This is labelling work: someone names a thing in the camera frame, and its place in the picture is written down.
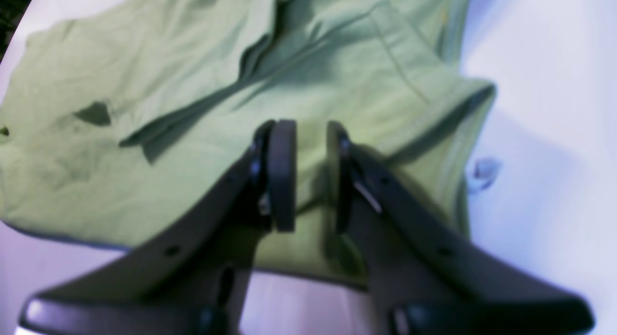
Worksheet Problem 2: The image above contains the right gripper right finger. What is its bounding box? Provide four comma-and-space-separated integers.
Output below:
327, 121, 595, 335

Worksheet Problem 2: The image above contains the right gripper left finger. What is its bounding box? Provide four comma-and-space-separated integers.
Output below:
18, 120, 297, 335

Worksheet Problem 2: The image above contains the green T-shirt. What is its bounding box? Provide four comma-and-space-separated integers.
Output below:
1, 0, 495, 285

